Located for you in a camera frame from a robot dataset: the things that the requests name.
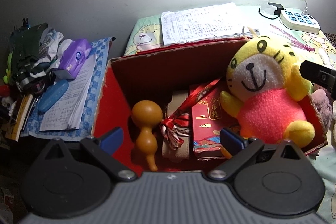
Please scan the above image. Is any black plug adapter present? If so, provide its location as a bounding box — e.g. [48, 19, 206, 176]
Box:
[267, 2, 284, 16]

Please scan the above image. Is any orange gourd toy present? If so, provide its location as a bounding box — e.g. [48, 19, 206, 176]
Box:
[131, 100, 163, 172]

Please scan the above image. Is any yellow tiger plush toy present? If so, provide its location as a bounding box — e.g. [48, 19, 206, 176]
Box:
[220, 36, 315, 148]

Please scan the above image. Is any purple tissue pack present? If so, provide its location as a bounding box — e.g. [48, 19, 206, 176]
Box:
[51, 39, 92, 80]

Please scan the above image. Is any pile of dark clothes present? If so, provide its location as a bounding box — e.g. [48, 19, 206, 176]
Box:
[3, 18, 64, 94]

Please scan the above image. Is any blue checkered cloth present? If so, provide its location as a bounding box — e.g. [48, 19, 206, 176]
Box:
[21, 37, 113, 141]

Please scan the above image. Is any handwritten paper notebook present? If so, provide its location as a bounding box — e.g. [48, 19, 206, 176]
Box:
[161, 2, 261, 46]

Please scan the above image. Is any handwritten paper stack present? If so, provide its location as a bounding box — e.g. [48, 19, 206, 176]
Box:
[40, 54, 96, 131]

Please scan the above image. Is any stack of books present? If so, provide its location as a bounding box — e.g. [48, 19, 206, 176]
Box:
[5, 94, 37, 141]

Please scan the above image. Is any red cardboard box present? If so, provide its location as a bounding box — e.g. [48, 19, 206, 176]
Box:
[93, 38, 327, 173]

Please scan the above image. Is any blue glasses case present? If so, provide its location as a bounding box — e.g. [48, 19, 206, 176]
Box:
[38, 79, 69, 114]

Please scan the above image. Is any red gift box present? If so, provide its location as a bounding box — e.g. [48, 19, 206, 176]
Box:
[191, 81, 240, 160]

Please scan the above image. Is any white power strip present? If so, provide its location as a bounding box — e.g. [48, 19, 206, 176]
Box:
[280, 9, 320, 34]

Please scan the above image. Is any mauve plush toy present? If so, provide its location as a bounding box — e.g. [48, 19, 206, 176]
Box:
[312, 88, 335, 133]

